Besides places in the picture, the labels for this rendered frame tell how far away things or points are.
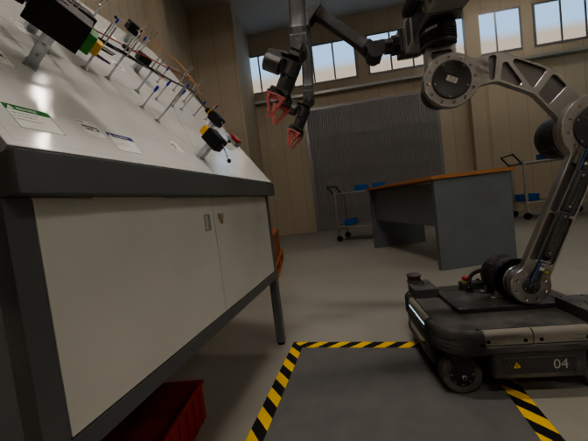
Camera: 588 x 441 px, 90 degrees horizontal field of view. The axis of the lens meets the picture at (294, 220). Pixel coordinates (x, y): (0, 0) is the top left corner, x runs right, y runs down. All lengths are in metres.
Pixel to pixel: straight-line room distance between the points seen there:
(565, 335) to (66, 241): 1.39
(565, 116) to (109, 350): 1.53
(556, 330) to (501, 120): 7.41
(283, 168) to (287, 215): 1.19
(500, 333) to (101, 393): 1.13
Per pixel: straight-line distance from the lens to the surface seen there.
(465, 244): 3.02
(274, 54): 1.14
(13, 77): 0.77
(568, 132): 1.45
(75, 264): 0.65
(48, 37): 0.83
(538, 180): 8.74
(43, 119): 0.69
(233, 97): 6.74
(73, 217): 0.65
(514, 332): 1.26
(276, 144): 7.56
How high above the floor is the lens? 0.74
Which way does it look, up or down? 3 degrees down
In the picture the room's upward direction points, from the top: 7 degrees counter-clockwise
